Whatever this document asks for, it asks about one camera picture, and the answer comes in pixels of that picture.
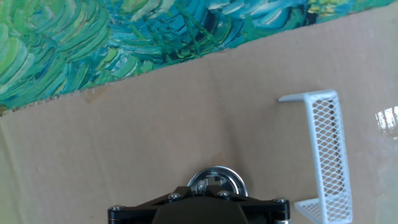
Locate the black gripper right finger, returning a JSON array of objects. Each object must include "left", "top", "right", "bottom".
[{"left": 201, "top": 185, "right": 290, "bottom": 224}]

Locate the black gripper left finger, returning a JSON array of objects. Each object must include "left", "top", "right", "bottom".
[{"left": 108, "top": 185, "right": 203, "bottom": 224}]

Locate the white mesh arch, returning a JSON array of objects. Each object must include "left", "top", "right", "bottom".
[{"left": 278, "top": 89, "right": 354, "bottom": 224}]

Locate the brown cardboard sheet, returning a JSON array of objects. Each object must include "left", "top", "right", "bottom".
[{"left": 0, "top": 2, "right": 398, "bottom": 224}]

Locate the small steel plate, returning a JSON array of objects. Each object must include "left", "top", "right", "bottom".
[{"left": 187, "top": 166, "right": 249, "bottom": 197}]

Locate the painted landscape tablecloth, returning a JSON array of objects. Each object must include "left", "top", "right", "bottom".
[{"left": 0, "top": 0, "right": 398, "bottom": 116}]

